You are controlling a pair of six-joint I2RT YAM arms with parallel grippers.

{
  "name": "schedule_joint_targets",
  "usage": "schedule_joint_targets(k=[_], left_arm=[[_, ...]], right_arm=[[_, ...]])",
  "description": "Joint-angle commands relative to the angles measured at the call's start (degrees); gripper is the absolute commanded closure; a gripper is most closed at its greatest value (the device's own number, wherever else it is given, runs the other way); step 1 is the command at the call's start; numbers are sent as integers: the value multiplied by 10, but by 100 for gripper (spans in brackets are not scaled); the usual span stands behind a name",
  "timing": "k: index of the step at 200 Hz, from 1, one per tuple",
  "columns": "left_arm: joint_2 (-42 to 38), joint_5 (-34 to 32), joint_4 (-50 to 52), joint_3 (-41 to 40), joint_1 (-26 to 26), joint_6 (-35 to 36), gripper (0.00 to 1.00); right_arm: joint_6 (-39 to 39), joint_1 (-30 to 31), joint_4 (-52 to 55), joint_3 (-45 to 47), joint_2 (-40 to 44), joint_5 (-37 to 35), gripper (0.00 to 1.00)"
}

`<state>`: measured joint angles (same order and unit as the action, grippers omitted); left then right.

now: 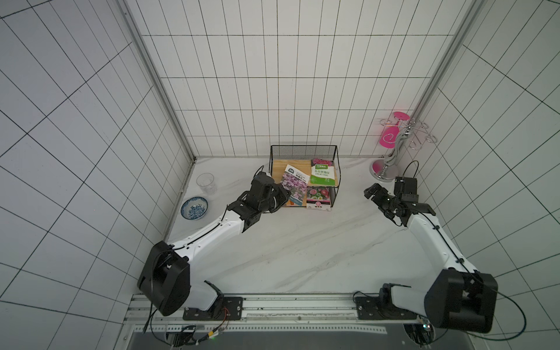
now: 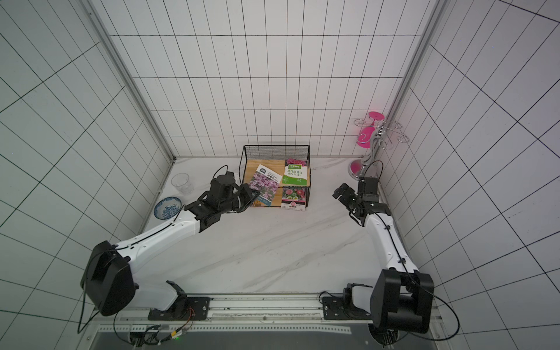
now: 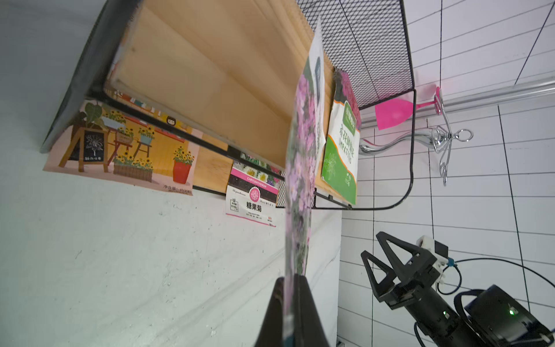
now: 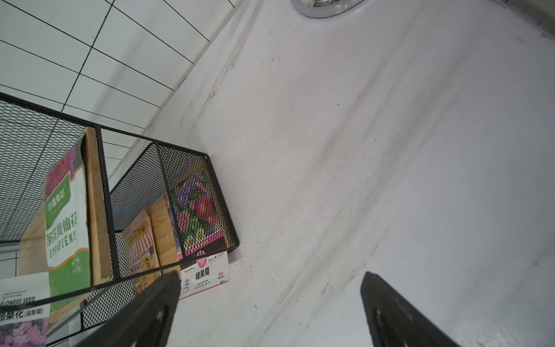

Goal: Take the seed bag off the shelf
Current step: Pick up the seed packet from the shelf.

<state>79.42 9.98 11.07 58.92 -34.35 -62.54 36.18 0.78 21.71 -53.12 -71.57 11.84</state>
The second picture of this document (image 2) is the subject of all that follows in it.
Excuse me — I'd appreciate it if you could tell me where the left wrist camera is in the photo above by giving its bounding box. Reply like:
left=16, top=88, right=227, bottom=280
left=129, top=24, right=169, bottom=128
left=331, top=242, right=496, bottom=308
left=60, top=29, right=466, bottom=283
left=209, top=171, right=236, bottom=201

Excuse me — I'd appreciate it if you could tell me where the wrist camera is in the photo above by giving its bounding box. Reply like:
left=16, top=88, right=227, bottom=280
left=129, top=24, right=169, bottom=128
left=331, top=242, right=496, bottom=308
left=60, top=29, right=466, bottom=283
left=357, top=176, right=379, bottom=203
left=209, top=171, right=236, bottom=201

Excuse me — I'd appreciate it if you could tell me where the chrome pink cup stand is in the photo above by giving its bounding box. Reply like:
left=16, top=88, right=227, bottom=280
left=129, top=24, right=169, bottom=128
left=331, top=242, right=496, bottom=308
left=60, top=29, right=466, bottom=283
left=348, top=112, right=410, bottom=180

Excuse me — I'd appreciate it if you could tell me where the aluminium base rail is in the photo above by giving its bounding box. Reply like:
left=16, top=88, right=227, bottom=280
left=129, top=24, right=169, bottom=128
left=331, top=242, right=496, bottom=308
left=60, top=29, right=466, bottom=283
left=85, top=292, right=373, bottom=341

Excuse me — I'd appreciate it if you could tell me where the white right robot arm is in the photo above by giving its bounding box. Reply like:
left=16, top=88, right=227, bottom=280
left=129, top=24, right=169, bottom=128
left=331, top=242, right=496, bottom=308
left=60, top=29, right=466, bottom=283
left=333, top=178, right=434, bottom=343

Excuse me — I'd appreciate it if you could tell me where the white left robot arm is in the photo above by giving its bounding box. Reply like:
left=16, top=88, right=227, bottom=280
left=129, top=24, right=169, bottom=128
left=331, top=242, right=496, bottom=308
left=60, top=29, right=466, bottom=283
left=80, top=184, right=260, bottom=319

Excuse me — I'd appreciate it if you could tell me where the purple flowers seed bag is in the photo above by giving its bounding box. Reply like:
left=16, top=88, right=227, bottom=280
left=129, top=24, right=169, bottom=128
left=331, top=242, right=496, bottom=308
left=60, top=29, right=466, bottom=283
left=249, top=164, right=282, bottom=207

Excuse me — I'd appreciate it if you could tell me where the pink roses seed bag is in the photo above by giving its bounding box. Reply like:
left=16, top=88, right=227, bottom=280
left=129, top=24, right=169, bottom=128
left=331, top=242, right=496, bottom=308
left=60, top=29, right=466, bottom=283
left=281, top=186, right=307, bottom=211

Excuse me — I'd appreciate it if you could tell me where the black wire mesh shelf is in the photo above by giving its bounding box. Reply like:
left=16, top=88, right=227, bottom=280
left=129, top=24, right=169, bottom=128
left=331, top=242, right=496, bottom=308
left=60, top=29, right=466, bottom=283
left=239, top=145, right=312, bottom=208

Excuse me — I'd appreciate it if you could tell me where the green impatiens seed bag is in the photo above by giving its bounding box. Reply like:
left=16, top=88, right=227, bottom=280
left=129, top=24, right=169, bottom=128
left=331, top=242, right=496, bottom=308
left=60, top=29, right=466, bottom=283
left=282, top=158, right=309, bottom=187

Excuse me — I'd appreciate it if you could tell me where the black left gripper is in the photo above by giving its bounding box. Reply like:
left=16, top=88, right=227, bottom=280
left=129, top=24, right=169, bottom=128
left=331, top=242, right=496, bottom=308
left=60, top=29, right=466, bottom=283
left=220, top=184, right=261, bottom=214

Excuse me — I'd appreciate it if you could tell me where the blue floral ceramic dish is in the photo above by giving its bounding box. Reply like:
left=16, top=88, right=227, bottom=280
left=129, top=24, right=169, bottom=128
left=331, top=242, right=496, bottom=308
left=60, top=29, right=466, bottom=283
left=153, top=196, right=182, bottom=220

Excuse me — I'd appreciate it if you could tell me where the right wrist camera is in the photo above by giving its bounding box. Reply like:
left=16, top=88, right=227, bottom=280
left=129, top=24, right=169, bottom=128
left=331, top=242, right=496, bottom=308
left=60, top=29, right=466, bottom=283
left=357, top=176, right=379, bottom=203

